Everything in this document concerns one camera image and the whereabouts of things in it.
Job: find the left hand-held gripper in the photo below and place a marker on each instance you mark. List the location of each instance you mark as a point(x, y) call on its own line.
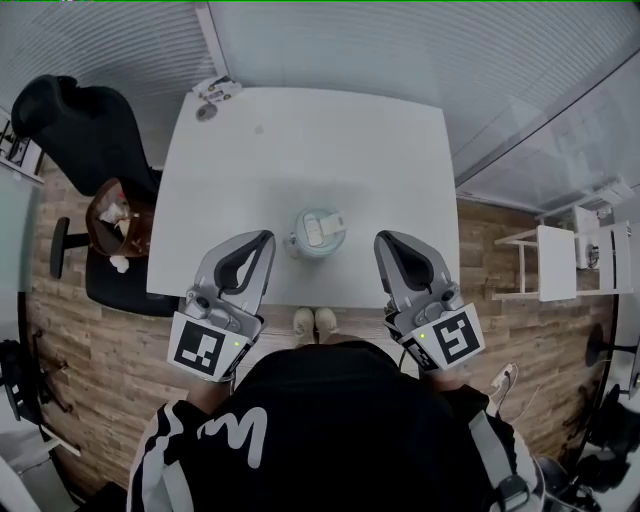
point(227, 320)

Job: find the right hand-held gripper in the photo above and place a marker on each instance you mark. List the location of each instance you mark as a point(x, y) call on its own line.
point(435, 320)

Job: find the pale blue bottle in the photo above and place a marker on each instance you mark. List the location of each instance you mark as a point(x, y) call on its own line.
point(320, 252)

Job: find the white bottle lid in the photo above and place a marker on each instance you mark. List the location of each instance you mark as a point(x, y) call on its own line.
point(322, 227)

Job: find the person's left forearm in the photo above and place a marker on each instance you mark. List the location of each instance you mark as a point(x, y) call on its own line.
point(210, 395)

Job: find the person's right forearm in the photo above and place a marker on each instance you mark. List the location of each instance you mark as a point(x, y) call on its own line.
point(452, 382)

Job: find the person's left beige shoe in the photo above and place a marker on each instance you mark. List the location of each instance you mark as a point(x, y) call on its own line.
point(303, 325)

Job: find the person's beige shoe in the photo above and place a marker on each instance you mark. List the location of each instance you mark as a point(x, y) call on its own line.
point(326, 324)
point(303, 325)

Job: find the person's right beige shoe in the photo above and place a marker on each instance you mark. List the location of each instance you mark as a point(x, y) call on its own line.
point(326, 324)

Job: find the brown bag with paper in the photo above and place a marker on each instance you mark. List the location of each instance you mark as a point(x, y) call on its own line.
point(132, 235)

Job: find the crumpled white tissue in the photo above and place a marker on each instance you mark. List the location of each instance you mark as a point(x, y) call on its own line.
point(119, 263)

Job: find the white power strip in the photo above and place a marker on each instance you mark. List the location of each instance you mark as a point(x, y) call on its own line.
point(504, 376)

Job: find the white shelf rack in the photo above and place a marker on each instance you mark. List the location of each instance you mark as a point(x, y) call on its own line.
point(557, 262)

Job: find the round grey disc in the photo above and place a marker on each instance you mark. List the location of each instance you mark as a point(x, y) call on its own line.
point(206, 112)

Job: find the person's black printed top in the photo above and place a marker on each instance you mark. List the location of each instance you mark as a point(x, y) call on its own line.
point(325, 430)

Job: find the white printed box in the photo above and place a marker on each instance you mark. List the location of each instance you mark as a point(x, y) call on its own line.
point(217, 88)

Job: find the black office chair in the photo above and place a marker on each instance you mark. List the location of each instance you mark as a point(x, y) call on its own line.
point(90, 135)

